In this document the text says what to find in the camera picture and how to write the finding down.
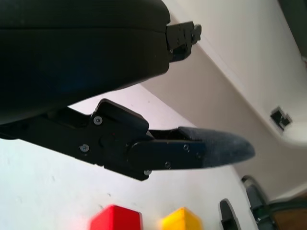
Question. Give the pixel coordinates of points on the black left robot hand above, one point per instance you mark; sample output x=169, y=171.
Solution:
x=72, y=52

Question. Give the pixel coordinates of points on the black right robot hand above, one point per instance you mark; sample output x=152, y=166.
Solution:
x=257, y=196

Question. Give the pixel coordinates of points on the yellow wooden block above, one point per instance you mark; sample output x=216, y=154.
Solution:
x=182, y=220

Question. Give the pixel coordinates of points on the red wooden block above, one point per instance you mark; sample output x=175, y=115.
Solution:
x=115, y=219

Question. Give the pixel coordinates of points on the dark wall socket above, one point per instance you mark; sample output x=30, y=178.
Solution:
x=280, y=118

